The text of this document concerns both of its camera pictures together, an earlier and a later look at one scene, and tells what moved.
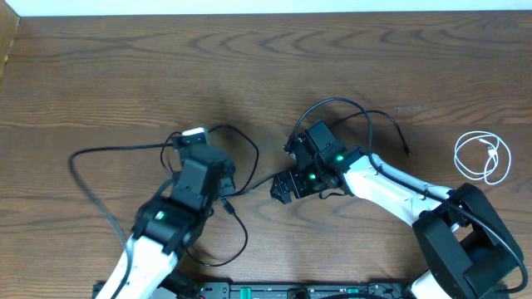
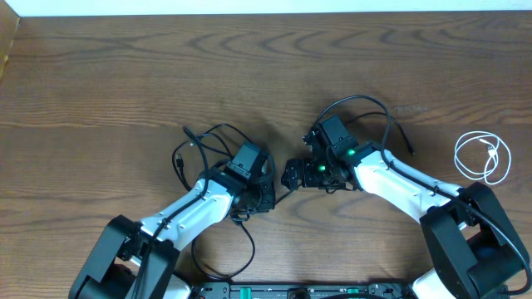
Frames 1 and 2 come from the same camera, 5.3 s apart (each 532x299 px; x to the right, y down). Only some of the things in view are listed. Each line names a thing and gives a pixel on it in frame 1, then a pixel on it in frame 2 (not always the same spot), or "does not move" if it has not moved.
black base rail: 281,290 does not move
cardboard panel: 9,22 does not move
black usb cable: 227,204 to 236,218
